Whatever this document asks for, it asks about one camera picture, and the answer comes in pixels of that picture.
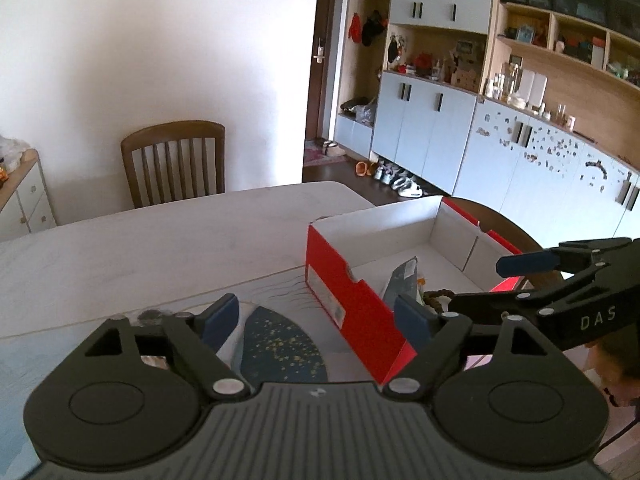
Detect operator hand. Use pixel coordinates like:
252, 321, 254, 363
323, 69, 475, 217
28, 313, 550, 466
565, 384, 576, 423
586, 330, 639, 406

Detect red shoe box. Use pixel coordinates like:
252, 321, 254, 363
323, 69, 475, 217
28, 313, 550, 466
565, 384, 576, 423
305, 196, 526, 384

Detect dark foil packet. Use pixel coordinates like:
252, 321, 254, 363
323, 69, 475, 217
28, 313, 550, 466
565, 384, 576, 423
382, 257, 423, 311

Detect orange slippers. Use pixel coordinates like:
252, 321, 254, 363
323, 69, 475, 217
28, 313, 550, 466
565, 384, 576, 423
355, 160, 376, 178

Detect white sneakers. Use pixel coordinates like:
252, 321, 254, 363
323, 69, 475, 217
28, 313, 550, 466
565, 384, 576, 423
373, 160, 425, 198

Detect white side cabinet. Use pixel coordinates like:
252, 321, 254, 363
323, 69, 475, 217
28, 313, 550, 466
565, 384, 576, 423
0, 148, 56, 242

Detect door rug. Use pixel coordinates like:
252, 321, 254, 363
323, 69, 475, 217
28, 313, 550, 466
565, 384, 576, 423
303, 145, 346, 168

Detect printed table mat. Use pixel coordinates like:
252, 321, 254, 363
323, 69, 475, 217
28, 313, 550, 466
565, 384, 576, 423
0, 266, 371, 480

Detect wooden slat chair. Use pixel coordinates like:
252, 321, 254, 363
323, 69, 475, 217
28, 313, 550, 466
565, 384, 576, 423
120, 120, 226, 208

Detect brown entrance door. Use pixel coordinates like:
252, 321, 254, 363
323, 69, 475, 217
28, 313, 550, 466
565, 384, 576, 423
305, 0, 343, 142

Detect white wall cabinet unit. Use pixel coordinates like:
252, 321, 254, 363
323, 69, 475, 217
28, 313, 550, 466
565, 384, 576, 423
334, 0, 639, 246

